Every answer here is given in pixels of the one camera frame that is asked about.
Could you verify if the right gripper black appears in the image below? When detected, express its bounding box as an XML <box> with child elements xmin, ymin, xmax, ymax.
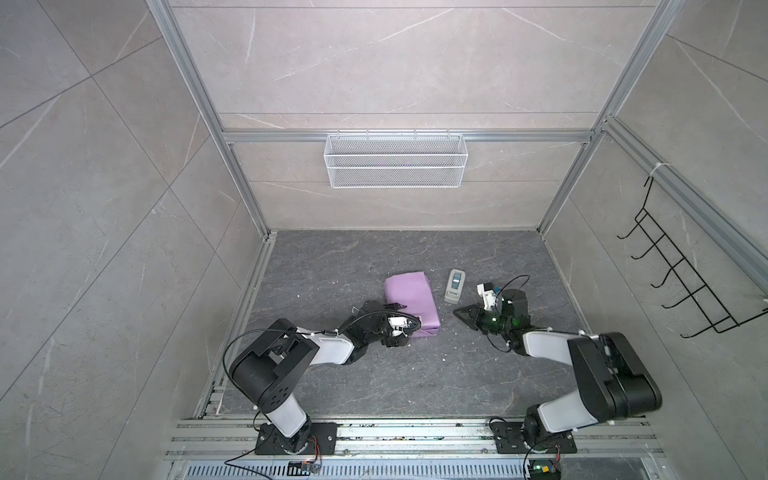
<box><xmin>454</xmin><ymin>303</ymin><xmax>512</xmax><ymax>337</ymax></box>

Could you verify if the pink wrapping paper sheet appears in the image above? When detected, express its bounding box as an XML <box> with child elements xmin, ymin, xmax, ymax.
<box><xmin>384</xmin><ymin>271</ymin><xmax>441</xmax><ymax>338</ymax></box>

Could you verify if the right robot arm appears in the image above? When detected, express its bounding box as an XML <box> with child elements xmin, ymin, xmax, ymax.
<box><xmin>453</xmin><ymin>288</ymin><xmax>663</xmax><ymax>452</ymax></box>

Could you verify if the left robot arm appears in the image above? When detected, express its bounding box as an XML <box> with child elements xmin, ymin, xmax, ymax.
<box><xmin>222</xmin><ymin>300</ymin><xmax>422</xmax><ymax>453</ymax></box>

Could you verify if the white tape dispenser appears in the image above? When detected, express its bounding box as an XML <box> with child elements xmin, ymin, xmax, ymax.
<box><xmin>444</xmin><ymin>269</ymin><xmax>466</xmax><ymax>304</ymax></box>

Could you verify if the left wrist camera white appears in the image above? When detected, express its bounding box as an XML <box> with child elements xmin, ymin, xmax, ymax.
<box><xmin>388</xmin><ymin>316</ymin><xmax>406</xmax><ymax>336</ymax></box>

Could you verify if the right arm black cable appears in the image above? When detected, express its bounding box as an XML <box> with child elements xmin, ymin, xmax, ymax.
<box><xmin>496</xmin><ymin>274</ymin><xmax>532</xmax><ymax>295</ymax></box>

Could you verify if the white wire mesh basket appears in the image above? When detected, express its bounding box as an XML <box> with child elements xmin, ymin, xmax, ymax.
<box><xmin>323</xmin><ymin>133</ymin><xmax>469</xmax><ymax>189</ymax></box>

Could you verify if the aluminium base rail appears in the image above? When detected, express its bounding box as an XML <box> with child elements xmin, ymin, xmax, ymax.
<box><xmin>162</xmin><ymin>416</ymin><xmax>675</xmax><ymax>479</ymax></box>

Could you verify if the black wire hook rack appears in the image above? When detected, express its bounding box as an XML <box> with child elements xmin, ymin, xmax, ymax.
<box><xmin>617</xmin><ymin>176</ymin><xmax>767</xmax><ymax>339</ymax></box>

